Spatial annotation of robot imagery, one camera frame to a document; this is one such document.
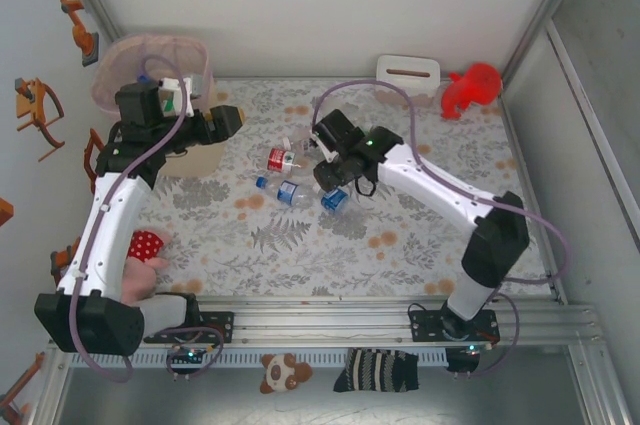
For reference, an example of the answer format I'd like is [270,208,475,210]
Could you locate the circuit board green light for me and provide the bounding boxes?
[169,344,207,364]
[447,342,489,362]

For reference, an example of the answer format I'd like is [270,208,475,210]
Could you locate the brown panda plush toy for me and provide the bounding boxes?
[258,352,315,395]

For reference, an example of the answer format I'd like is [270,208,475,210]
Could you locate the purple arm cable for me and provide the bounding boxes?
[69,54,225,384]
[310,78,572,379]

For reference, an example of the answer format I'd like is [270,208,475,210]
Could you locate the white tissue box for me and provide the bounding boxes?
[374,54,442,107]

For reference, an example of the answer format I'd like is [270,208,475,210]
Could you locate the blue label bottle white cap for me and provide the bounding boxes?
[319,188,351,215]

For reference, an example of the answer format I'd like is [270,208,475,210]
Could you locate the clear bottle red label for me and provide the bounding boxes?
[267,146,316,175]

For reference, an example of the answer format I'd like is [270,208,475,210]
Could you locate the pink mesh waste bin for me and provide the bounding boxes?
[89,33,226,179]

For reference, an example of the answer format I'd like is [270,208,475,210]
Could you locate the white slotted cable duct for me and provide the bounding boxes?
[67,348,449,370]

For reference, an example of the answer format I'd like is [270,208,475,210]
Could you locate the clear bottle purple label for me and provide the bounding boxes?
[280,133,321,152]

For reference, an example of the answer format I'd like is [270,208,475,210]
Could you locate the red plastic watering can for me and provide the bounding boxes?
[440,62,503,120]

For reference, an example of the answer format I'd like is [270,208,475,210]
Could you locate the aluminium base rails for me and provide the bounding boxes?
[47,294,606,349]

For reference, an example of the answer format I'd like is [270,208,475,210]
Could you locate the black white striped sock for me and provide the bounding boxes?
[333,347,420,394]

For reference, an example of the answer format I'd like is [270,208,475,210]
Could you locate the floral grey tablecloth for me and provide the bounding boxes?
[97,75,557,299]

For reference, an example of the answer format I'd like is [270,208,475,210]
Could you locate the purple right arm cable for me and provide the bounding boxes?
[310,78,572,379]

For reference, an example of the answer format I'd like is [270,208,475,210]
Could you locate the aluminium frame leg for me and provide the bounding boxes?
[27,347,74,425]
[567,344,634,425]

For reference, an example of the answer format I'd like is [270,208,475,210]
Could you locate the pink pig plush toy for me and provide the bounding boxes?
[118,227,172,306]

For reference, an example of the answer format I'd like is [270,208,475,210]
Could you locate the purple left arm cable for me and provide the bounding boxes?
[69,54,225,384]

